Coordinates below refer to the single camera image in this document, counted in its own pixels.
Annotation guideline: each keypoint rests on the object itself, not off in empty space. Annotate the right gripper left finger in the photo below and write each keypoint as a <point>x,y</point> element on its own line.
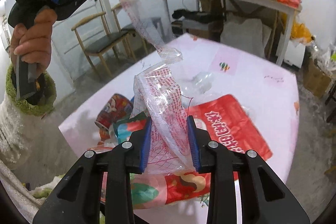
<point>76,198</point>

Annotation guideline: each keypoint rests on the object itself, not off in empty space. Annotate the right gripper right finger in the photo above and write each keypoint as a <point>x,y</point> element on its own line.
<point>243,186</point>

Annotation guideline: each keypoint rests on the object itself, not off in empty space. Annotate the red cartoon drink can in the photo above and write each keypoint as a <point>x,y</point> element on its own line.
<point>115,109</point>

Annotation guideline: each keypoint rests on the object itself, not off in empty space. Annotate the clear red-printed plastic wrapper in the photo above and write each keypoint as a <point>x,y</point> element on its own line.
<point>159,96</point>

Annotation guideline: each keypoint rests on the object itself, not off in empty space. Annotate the clear plastic bottle green label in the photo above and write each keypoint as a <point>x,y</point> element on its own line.
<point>198,85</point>

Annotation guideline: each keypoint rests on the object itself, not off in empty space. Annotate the green-cuffed white sleeve forearm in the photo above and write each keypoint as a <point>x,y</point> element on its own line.
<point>20,126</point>

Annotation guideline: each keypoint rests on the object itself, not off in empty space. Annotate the person's left hand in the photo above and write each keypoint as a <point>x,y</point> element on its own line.
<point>33,45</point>

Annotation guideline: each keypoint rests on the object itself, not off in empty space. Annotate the wooden chair black seat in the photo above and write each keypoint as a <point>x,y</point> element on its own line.
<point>103,44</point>

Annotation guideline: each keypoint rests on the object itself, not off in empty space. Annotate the pink tablecloth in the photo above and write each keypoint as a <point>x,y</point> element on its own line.
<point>268,90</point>

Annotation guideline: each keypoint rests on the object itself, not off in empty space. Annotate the cardboard box on floor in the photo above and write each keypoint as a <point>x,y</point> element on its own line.
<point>315,80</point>

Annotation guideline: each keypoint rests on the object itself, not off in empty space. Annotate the yellow plastic bag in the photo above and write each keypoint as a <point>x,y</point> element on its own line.
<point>300,33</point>

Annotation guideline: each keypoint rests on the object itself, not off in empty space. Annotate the white side table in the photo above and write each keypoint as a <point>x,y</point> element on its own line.
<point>290,12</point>

